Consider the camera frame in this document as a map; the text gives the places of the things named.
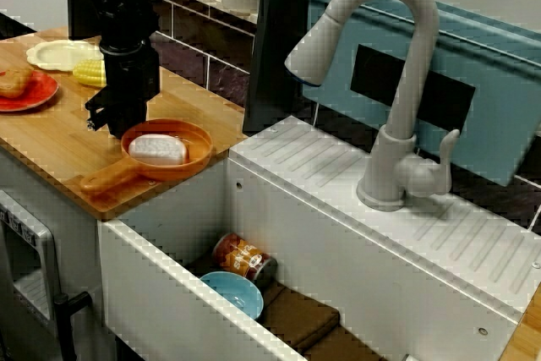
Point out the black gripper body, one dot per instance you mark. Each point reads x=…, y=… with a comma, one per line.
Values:
x=131, y=73

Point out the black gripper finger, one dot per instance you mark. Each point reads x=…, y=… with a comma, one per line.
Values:
x=136, y=113
x=118, y=118

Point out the yellow toy corn cob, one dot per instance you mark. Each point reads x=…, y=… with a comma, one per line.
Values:
x=91, y=72

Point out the orange toy frying pan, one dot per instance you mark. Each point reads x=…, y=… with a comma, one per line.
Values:
x=196, y=151

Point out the light blue bowl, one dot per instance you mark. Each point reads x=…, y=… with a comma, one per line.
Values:
x=236, y=293

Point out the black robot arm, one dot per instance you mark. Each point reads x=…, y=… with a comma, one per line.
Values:
x=122, y=6

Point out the red plate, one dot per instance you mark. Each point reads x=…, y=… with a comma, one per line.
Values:
x=42, y=90

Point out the cream flower-shaped plate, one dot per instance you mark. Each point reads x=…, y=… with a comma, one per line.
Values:
x=50, y=54

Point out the brown toy chicken wing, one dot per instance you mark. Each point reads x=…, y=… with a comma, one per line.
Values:
x=14, y=82

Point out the white toy kitchen cabinet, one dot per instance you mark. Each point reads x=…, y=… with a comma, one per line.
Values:
x=78, y=251

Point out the dark vertical support panel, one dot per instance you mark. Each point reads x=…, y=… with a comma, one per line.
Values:
x=274, y=61

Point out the grey toy dishwasher panel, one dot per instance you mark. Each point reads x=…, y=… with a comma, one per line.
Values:
x=42, y=251

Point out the toy beans can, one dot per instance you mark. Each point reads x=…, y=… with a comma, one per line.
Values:
x=236, y=257

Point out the brown cloth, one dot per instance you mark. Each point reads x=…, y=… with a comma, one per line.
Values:
x=296, y=318

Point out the grey toy faucet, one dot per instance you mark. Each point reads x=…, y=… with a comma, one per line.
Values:
x=401, y=145

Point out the white toy sink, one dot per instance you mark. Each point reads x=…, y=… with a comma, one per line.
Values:
x=380, y=272

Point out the teal plastic bin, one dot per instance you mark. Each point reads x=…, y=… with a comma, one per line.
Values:
x=498, y=103

